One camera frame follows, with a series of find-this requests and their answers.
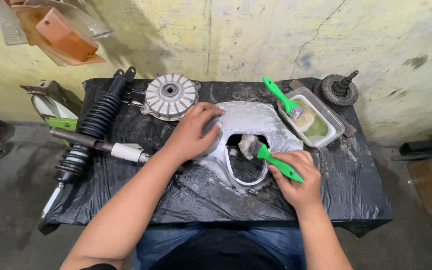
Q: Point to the clear plastic tray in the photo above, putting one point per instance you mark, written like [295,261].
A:
[313,123]

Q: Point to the black coil shock absorber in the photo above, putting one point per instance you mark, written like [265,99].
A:
[96,120]

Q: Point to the grey metal tube white cap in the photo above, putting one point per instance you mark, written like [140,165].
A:
[99,144]

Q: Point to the silver finned brake drum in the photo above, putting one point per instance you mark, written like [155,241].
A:
[170,96]

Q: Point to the person's blue jeans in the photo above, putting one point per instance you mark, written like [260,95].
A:
[276,240]

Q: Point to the white green motorcycle fairing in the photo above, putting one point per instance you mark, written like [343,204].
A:
[56,112]

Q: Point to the black gear shaft assembly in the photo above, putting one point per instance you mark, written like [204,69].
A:
[336,90]

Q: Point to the black metal parts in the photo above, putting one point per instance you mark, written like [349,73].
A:
[426,146]

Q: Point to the person's black shirt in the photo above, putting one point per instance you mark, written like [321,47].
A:
[216,251]

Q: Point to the black plastic sheet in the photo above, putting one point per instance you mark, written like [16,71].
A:
[186,191]

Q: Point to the white plastic motorcycle cover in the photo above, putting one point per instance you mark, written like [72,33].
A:
[253,120]

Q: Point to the person's right hand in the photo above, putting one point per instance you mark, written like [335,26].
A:
[298,183]

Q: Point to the clear ribbed light lens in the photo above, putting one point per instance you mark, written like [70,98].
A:
[8,22]

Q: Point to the orange turn signal lens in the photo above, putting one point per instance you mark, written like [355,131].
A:
[56,35]

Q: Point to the person's left hand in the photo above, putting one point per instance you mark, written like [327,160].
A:
[189,133]

